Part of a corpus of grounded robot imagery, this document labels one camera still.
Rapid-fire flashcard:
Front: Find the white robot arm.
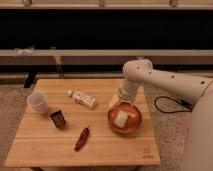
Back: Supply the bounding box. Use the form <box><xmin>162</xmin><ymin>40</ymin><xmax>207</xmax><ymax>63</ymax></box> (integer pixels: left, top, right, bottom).
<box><xmin>109</xmin><ymin>59</ymin><xmax>213</xmax><ymax>171</ymax></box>

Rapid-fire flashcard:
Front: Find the orange round bowl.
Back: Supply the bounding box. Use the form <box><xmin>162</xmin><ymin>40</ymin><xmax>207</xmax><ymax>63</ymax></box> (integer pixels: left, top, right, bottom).
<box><xmin>108</xmin><ymin>102</ymin><xmax>142</xmax><ymax>135</ymax></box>

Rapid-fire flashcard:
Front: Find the white sponge block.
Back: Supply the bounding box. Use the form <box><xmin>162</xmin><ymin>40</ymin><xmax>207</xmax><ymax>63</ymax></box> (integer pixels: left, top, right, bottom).
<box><xmin>114</xmin><ymin>111</ymin><xmax>129</xmax><ymax>128</ymax></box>

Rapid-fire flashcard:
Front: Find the white plastic bottle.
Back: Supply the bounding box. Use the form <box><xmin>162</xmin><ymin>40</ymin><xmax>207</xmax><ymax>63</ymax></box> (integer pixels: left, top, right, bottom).
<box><xmin>68</xmin><ymin>90</ymin><xmax>97</xmax><ymax>110</ymax></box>

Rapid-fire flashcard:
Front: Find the wooden table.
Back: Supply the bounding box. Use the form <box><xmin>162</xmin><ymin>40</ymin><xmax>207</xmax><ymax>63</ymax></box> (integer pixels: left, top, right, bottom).
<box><xmin>5</xmin><ymin>79</ymin><xmax>160</xmax><ymax>168</ymax></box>

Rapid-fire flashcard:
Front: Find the white paper cup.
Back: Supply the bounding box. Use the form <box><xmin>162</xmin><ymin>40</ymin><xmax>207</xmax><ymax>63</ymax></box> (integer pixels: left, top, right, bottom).
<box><xmin>27</xmin><ymin>91</ymin><xmax>48</xmax><ymax>114</ymax></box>

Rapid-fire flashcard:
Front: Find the black cable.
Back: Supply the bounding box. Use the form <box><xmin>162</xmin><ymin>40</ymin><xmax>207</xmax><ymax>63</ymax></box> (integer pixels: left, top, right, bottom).
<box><xmin>153</xmin><ymin>95</ymin><xmax>195</xmax><ymax>115</ymax></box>

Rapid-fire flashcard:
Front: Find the long wall rail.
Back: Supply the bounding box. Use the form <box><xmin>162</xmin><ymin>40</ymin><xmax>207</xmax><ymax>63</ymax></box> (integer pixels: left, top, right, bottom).
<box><xmin>0</xmin><ymin>49</ymin><xmax>213</xmax><ymax>67</ymax></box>

